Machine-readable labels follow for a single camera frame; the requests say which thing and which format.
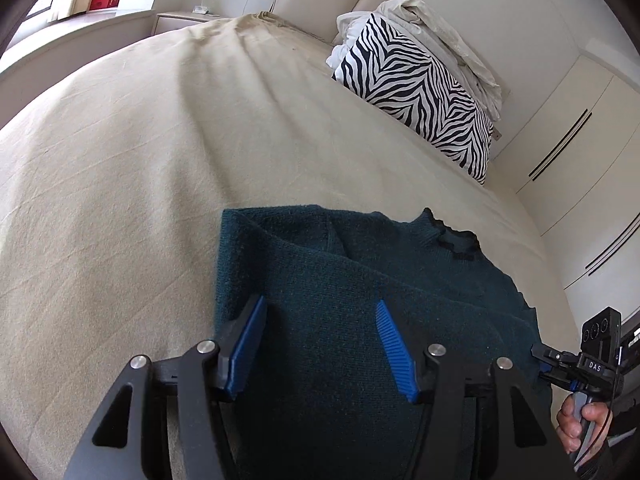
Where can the zebra print pillow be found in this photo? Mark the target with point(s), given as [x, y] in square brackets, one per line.
[415, 90]

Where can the person's right forearm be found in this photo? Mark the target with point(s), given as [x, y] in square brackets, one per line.
[597, 467]

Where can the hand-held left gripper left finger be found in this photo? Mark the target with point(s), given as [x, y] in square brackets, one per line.
[245, 347]

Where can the person's right hand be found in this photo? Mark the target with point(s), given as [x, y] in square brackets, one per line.
[570, 430]

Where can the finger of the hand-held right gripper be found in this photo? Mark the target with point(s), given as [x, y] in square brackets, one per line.
[555, 355]
[557, 379]

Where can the white wardrobe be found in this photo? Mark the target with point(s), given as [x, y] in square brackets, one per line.
[575, 160]

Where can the bed with beige sheet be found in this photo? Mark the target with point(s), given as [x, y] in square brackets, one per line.
[150, 160]

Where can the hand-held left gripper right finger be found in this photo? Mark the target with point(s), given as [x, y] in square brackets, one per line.
[395, 350]

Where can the red box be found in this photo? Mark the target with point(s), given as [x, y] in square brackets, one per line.
[105, 2]

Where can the white nightstand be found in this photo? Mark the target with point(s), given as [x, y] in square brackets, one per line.
[175, 21]

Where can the dark teal knit sweater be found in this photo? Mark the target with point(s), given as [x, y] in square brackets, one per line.
[345, 310]

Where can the small white nightstand item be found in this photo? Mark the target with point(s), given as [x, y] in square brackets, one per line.
[201, 9]

